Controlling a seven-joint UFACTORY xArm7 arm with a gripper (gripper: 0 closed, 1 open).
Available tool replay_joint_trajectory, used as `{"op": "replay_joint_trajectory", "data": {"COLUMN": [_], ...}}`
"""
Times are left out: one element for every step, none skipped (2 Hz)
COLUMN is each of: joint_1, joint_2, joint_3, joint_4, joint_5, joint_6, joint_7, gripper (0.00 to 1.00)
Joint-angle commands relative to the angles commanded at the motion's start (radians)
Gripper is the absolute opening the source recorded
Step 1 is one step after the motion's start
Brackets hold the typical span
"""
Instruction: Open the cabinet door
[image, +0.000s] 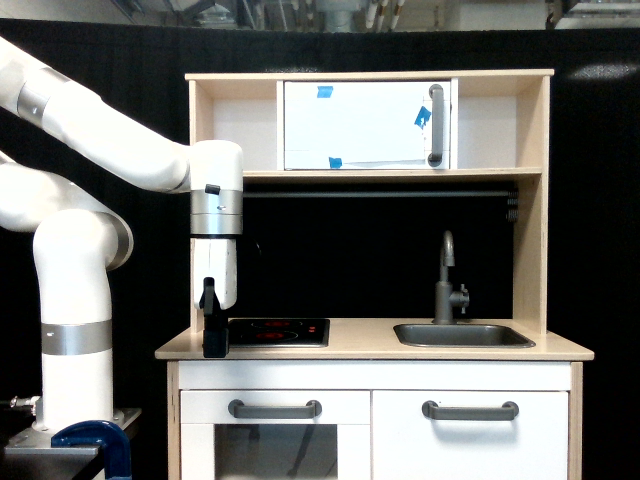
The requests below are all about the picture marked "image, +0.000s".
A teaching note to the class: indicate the white microwave door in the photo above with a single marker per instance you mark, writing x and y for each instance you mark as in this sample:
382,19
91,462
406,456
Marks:
369,125

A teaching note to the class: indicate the white oven door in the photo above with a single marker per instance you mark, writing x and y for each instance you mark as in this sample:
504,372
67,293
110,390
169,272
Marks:
334,445

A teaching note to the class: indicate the wooden toy kitchen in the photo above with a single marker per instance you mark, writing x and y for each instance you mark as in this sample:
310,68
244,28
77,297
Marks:
504,135

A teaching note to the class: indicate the blue tape top piece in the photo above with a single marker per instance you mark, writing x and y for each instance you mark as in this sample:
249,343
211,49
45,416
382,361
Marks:
324,91

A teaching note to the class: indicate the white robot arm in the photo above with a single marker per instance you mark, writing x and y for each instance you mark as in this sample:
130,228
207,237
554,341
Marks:
77,240

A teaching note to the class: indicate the blue tape bottom piece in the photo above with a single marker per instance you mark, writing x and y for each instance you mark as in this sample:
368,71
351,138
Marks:
335,163

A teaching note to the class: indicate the grey microwave door handle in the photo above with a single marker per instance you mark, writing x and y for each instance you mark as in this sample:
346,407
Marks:
438,109

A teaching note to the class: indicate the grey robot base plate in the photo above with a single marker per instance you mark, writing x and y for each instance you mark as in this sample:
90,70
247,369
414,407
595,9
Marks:
36,439

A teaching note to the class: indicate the blue tape right piece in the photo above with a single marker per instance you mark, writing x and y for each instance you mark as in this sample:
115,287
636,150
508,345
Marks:
423,117

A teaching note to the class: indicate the grey toy sink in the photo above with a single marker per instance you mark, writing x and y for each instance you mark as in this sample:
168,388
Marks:
459,336

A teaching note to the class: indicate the blue c-clamp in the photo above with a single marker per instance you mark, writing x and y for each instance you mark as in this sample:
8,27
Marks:
106,435

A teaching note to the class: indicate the black toy stovetop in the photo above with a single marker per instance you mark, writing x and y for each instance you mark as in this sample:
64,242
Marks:
279,332

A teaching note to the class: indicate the grey hanging rail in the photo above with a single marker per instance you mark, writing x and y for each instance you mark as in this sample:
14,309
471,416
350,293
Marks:
386,194

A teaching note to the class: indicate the white cabinet door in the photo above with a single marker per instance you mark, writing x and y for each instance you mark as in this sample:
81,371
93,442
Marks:
406,445

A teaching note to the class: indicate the blue tape piece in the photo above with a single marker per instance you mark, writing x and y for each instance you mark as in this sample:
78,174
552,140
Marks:
335,163
324,91
423,117

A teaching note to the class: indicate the grey oven door handle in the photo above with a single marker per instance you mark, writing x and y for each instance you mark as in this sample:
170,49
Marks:
240,410

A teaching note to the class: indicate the grey toy faucet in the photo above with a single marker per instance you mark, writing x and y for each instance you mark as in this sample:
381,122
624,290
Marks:
446,298

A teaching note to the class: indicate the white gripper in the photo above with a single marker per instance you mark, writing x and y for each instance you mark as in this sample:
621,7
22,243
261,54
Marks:
214,279

